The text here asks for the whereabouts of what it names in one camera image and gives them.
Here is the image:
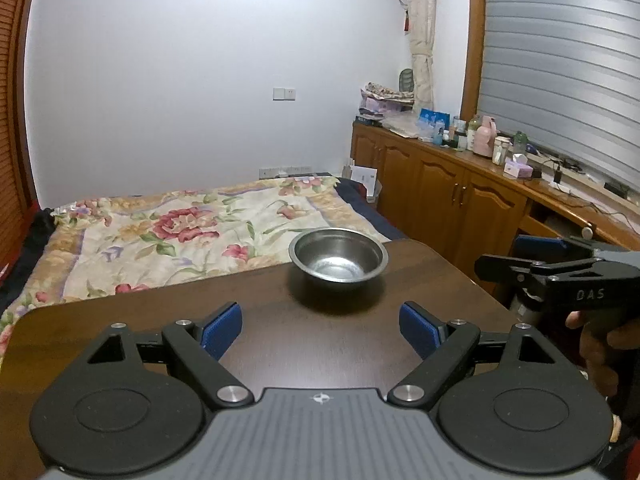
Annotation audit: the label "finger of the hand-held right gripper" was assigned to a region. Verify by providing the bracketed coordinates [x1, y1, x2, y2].
[514, 232, 602, 263]
[474, 254, 609, 286]

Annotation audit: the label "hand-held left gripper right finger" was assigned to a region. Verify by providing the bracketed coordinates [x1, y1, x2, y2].
[387, 301, 556, 409]

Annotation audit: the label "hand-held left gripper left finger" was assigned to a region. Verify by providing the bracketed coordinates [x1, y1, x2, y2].
[87, 301, 254, 409]

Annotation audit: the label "stainless steel bowl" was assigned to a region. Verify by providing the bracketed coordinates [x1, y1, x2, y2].
[288, 228, 389, 292]

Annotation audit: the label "person's right hand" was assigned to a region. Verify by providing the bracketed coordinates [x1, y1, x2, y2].
[565, 310, 640, 402]

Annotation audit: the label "silver metal flask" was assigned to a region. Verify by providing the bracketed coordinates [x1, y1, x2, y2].
[507, 280, 549, 324]

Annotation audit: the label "pink tissue box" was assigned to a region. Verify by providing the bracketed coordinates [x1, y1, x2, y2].
[503, 155, 534, 180]

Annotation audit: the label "wooden cabinet with counter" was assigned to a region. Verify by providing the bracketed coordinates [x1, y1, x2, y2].
[350, 122, 640, 311]

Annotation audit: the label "floral bed blanket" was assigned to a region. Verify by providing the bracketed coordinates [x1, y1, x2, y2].
[0, 175, 396, 343]

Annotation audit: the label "white jar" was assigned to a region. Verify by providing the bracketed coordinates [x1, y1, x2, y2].
[492, 135, 512, 167]

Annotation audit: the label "pink thermos jug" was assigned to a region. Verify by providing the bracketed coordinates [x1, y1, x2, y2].
[473, 115, 497, 158]

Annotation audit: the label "navy bed sheet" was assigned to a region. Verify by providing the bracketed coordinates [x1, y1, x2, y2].
[334, 177, 407, 242]

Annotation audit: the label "white paper bags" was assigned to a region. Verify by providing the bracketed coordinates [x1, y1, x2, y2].
[343, 158, 382, 200]

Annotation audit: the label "blue printed box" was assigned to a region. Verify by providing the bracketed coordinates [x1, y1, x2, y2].
[418, 108, 451, 137]

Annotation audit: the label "clear plastic bag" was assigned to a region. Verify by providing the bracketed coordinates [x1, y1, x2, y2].
[382, 111, 427, 141]

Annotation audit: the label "grey window blind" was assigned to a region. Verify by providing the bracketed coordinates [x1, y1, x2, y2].
[475, 0, 640, 200]

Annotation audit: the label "stack of folded cloths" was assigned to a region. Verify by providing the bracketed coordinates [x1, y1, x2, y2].
[358, 82, 415, 122]

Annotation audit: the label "dark clothing pile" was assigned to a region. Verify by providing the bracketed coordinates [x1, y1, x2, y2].
[0, 206, 57, 307]

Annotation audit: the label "beige patterned curtain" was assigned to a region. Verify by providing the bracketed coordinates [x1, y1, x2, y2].
[402, 0, 440, 107]

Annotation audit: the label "wooden louvered wardrobe door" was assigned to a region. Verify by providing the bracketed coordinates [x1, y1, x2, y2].
[0, 0, 40, 263]

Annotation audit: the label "black charger with cable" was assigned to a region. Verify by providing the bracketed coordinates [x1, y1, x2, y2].
[542, 157, 582, 187]

